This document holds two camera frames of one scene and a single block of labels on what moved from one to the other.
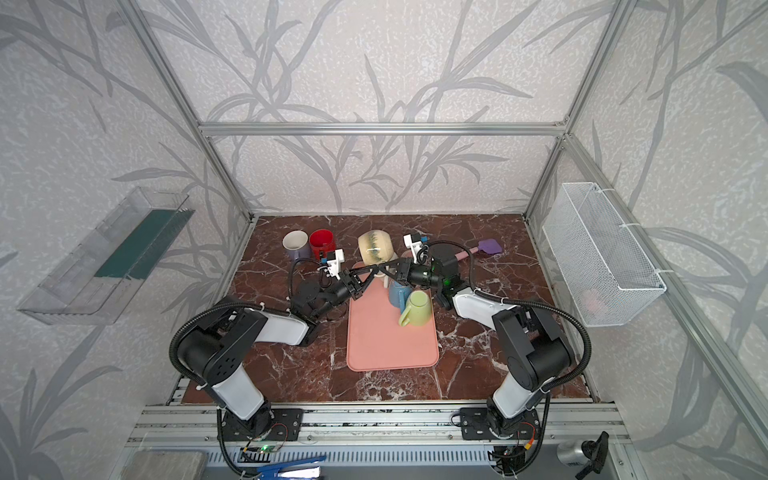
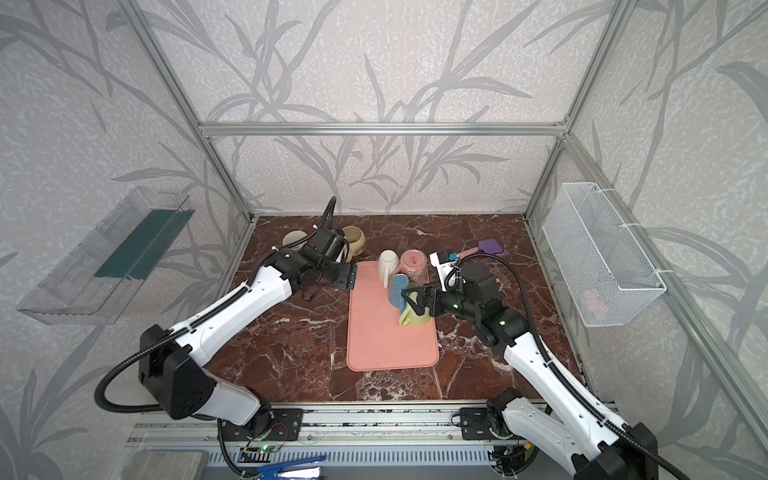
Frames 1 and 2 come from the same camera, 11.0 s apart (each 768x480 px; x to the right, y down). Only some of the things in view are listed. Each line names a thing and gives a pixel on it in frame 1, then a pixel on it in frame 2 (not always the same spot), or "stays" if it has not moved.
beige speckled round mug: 375,247 → 356,239
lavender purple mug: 297,244 stays
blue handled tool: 272,472 stays
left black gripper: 349,285 → 344,278
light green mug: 418,309 stays
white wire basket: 606,269 stays
